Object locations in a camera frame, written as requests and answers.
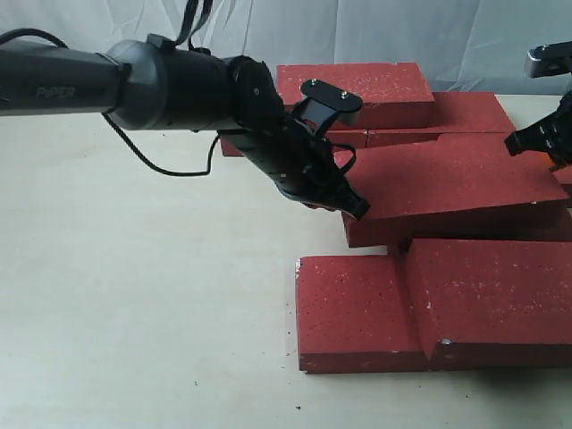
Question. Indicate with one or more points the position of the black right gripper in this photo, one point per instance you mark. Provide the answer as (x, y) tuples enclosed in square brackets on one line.
[(551, 135)]

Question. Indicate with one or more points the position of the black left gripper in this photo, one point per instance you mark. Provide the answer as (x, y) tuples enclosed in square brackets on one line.
[(297, 157)]

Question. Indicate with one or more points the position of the red moved brick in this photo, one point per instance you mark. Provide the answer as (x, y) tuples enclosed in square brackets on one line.
[(491, 303), (458, 182)]

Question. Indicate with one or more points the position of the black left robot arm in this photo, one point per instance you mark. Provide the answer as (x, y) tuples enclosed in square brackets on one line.
[(153, 85)]

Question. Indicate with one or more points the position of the red back left brick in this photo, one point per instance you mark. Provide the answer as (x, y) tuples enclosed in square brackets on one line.
[(355, 138)]

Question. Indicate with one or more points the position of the red lower middle right brick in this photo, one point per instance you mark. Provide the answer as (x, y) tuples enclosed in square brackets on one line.
[(558, 230)]

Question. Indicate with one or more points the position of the red back right brick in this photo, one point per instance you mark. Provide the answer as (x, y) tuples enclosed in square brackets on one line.
[(453, 113)]

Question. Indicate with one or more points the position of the red top stacked brick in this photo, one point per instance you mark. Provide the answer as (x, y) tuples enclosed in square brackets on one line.
[(395, 95)]

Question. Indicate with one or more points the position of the red front left brick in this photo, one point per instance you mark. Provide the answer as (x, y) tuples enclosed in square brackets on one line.
[(354, 315)]

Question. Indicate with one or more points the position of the grey fabric backdrop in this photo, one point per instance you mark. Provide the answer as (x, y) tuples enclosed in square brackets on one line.
[(459, 45)]

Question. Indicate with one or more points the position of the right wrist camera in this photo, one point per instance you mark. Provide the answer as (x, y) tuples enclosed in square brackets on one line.
[(549, 60)]

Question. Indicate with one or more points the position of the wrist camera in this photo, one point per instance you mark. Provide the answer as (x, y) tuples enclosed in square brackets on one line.
[(549, 60), (324, 104)]

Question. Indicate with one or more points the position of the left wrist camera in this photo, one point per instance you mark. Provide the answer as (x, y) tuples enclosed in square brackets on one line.
[(324, 104)]

